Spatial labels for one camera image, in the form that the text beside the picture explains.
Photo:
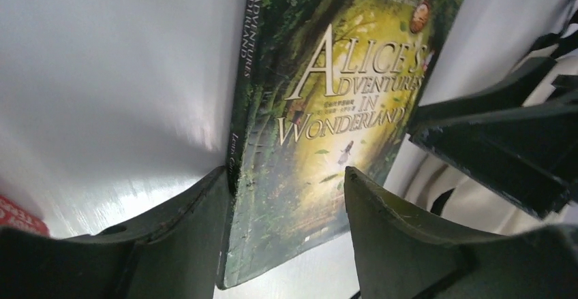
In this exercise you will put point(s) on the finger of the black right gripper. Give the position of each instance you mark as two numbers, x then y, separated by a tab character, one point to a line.
510	92
526	155

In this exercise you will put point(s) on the red comic book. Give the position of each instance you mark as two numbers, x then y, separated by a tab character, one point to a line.
12	215

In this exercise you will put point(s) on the green yellow book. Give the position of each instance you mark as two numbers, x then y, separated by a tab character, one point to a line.
321	85

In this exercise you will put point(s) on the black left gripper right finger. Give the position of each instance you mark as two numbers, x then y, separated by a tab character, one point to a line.
403	251

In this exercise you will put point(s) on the cream canvas student bag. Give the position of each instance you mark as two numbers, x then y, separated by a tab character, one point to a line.
443	190

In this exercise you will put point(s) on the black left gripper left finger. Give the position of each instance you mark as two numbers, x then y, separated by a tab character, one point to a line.
169	251

